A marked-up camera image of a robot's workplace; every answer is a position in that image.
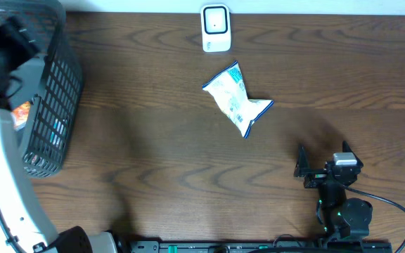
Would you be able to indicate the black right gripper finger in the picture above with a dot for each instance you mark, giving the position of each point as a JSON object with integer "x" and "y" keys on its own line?
{"x": 346, "y": 148}
{"x": 302, "y": 167}

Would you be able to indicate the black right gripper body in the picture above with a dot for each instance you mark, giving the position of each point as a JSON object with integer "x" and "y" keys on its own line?
{"x": 316, "y": 180}

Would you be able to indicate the orange snack packet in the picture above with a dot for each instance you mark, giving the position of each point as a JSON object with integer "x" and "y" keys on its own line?
{"x": 20, "y": 115}

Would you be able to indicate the white blue snack bag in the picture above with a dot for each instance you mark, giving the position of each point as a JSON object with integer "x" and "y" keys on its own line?
{"x": 229, "y": 92}

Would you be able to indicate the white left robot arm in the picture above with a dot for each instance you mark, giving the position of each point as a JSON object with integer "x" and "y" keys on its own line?
{"x": 24, "y": 225}

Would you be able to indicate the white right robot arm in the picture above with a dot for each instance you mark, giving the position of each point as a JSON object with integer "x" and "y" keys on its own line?
{"x": 344, "y": 219}

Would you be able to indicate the grey plastic mesh basket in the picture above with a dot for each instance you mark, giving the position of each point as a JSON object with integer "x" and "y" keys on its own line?
{"x": 50, "y": 88}

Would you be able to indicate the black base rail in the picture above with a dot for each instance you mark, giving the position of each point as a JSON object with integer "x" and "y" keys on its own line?
{"x": 283, "y": 245}

